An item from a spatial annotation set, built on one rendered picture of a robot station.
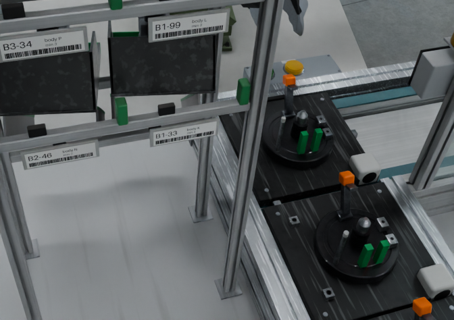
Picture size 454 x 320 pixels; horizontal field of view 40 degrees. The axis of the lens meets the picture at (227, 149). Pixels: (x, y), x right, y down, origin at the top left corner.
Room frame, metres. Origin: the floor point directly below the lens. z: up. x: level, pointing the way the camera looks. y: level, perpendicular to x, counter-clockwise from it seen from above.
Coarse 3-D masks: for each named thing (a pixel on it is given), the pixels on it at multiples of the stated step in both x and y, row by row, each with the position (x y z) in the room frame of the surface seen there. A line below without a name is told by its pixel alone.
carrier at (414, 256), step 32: (352, 192) 0.75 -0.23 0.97; (384, 192) 0.76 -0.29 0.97; (288, 224) 0.66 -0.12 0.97; (320, 224) 0.65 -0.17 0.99; (352, 224) 0.66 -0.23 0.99; (384, 224) 0.66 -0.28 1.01; (288, 256) 0.60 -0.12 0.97; (320, 256) 0.59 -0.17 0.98; (352, 256) 0.60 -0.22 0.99; (384, 256) 0.59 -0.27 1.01; (416, 256) 0.63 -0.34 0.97; (320, 288) 0.54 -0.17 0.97; (352, 288) 0.55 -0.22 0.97; (384, 288) 0.56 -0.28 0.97; (416, 288) 0.56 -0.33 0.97; (448, 288) 0.56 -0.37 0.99
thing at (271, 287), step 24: (192, 144) 0.92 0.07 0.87; (216, 144) 0.84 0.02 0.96; (216, 168) 0.78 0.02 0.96; (216, 192) 0.77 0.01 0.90; (408, 192) 0.77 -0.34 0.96; (408, 216) 0.72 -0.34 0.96; (264, 240) 0.63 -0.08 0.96; (432, 240) 0.67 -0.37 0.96; (240, 264) 0.64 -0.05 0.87; (264, 264) 0.58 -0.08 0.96; (264, 288) 0.55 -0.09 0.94; (288, 288) 0.54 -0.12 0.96; (264, 312) 0.53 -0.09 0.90; (288, 312) 0.50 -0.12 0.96
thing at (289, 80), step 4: (284, 76) 0.93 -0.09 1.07; (288, 76) 0.93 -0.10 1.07; (292, 76) 0.93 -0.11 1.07; (284, 80) 0.93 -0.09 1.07; (288, 80) 0.92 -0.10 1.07; (292, 80) 0.92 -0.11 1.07; (284, 84) 0.92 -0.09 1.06; (288, 84) 0.92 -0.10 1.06; (292, 84) 0.92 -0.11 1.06; (284, 88) 0.93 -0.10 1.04; (288, 88) 0.92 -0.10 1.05; (292, 88) 0.91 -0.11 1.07; (296, 88) 0.91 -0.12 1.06; (284, 92) 0.92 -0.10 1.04; (288, 92) 0.92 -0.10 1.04; (292, 92) 0.92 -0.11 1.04; (284, 96) 0.92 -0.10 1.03; (288, 96) 0.92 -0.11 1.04; (292, 96) 0.92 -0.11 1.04; (284, 100) 0.92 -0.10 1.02; (288, 100) 0.91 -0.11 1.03; (292, 100) 0.92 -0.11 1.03; (284, 104) 0.92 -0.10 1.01; (288, 104) 0.91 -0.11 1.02; (292, 104) 0.91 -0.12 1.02; (284, 108) 0.91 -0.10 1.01; (288, 108) 0.91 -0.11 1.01; (292, 108) 0.91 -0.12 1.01; (288, 112) 0.91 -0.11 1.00; (292, 112) 0.91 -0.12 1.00
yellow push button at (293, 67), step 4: (292, 60) 1.11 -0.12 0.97; (296, 60) 1.11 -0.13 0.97; (288, 64) 1.09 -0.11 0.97; (292, 64) 1.10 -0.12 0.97; (296, 64) 1.10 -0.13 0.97; (300, 64) 1.10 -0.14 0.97; (288, 68) 1.08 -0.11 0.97; (292, 68) 1.08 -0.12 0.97; (296, 68) 1.08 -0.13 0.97; (300, 68) 1.09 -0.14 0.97; (288, 72) 1.08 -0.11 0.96; (292, 72) 1.08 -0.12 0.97; (296, 72) 1.07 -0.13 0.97; (300, 72) 1.08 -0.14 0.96
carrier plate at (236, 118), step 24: (312, 96) 1.00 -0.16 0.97; (240, 120) 0.90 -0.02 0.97; (264, 120) 0.91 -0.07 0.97; (336, 120) 0.94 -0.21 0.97; (240, 144) 0.84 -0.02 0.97; (336, 144) 0.87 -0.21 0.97; (264, 168) 0.78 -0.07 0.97; (288, 168) 0.79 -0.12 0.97; (312, 168) 0.80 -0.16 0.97; (336, 168) 0.80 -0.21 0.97; (264, 192) 0.73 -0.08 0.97; (288, 192) 0.73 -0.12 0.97; (312, 192) 0.75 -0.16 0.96
